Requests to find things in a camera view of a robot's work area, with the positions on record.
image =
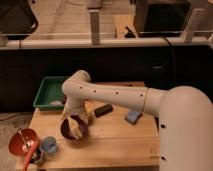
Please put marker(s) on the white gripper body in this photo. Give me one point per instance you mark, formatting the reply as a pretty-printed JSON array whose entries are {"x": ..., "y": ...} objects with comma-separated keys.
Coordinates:
[{"x": 82, "y": 109}]

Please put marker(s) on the yellow banana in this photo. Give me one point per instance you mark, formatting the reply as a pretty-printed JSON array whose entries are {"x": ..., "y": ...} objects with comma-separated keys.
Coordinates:
[{"x": 74, "y": 128}]

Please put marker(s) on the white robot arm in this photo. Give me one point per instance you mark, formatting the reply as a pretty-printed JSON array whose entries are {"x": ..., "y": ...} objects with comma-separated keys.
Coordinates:
[{"x": 185, "y": 117}]

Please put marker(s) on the dark purple bowl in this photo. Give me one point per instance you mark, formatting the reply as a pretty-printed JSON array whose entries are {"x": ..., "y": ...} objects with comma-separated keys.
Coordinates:
[{"x": 65, "y": 130}]

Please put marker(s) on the red bowl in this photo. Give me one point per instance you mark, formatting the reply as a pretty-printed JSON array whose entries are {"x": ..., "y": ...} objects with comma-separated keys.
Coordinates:
[{"x": 21, "y": 142}]

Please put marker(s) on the green plastic tray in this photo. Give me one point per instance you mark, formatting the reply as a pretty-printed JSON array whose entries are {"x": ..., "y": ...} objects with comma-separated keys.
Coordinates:
[{"x": 50, "y": 95}]

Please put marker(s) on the black rectangular block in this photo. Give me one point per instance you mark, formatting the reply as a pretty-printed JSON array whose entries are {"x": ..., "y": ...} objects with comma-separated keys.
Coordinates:
[{"x": 103, "y": 110}]

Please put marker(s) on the blue sponge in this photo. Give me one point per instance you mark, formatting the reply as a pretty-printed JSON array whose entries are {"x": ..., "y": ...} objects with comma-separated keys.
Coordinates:
[{"x": 133, "y": 116}]

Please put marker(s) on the small metal cup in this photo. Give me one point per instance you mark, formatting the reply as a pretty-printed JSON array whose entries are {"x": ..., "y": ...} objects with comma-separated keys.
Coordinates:
[{"x": 38, "y": 157}]

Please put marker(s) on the black office chair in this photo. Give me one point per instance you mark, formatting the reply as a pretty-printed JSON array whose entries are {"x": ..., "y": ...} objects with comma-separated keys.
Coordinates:
[{"x": 17, "y": 20}]

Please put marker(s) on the black box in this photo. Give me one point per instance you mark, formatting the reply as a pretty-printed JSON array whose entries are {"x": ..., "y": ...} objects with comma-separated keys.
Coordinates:
[{"x": 160, "y": 18}]

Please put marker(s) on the red handled utensil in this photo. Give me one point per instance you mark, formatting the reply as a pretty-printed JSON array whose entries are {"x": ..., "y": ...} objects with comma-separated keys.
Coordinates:
[{"x": 29, "y": 155}]

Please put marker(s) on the metal railing frame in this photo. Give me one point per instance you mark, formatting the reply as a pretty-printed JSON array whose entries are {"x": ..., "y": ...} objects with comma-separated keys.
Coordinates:
[{"x": 95, "y": 39}]

